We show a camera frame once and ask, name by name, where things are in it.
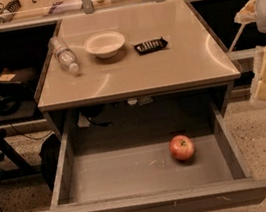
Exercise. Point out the red apple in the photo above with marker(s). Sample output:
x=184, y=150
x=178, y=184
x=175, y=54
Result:
x=181, y=147

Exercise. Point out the grey counter cabinet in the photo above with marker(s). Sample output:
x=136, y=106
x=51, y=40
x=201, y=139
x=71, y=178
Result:
x=133, y=96

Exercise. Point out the black bag on floor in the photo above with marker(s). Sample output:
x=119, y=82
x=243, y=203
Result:
x=49, y=159

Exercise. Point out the white bowl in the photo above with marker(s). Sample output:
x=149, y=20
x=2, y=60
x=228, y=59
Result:
x=104, y=45

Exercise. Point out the black box with label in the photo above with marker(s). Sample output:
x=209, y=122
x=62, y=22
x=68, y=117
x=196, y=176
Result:
x=26, y=77

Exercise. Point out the black snack bag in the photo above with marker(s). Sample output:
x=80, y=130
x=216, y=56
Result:
x=151, y=46

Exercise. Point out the grey open drawer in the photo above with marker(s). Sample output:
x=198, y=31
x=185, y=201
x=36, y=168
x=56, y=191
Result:
x=137, y=176

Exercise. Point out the black headphones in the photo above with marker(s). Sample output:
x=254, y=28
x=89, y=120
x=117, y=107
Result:
x=8, y=105

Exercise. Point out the black stand frame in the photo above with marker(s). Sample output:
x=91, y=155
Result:
x=23, y=167

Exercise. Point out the clear plastic water bottle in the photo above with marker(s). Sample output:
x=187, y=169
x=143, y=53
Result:
x=64, y=55

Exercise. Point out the white stick with handle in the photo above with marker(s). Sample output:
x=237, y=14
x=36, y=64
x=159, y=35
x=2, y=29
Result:
x=237, y=36

